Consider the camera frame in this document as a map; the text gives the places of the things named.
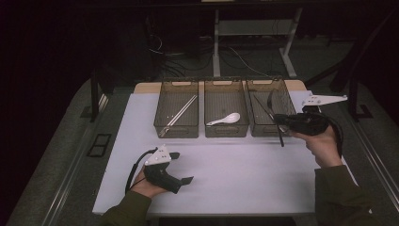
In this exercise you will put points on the white desk frame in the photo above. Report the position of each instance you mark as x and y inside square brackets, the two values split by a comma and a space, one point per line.
[254, 27]

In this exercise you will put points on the wooden table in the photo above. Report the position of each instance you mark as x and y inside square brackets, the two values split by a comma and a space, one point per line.
[144, 88]

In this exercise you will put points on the smoky transparent plastic bin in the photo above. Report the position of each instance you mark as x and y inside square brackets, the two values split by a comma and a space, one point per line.
[225, 100]
[177, 103]
[282, 100]

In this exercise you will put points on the black metal stand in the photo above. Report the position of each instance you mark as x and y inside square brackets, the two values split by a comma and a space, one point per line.
[353, 84]

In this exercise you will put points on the metal fork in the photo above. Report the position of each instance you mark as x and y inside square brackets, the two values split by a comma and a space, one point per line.
[263, 106]

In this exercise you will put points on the black floor vent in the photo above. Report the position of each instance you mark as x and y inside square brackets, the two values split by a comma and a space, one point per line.
[99, 145]

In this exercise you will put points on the person's right hand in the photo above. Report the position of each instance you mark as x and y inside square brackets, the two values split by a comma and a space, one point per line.
[323, 147]

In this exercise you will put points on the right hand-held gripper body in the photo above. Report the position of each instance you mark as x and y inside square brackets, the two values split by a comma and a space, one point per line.
[309, 124]

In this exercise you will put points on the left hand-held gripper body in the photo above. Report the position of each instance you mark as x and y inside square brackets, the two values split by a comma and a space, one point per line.
[161, 175]

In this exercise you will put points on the metal knife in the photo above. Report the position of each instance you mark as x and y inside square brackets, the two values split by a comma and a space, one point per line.
[270, 100]

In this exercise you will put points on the white ceramic spoon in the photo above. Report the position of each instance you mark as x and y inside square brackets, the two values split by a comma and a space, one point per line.
[230, 118]

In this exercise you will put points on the person's left hand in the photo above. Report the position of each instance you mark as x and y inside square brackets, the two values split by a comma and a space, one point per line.
[142, 186]

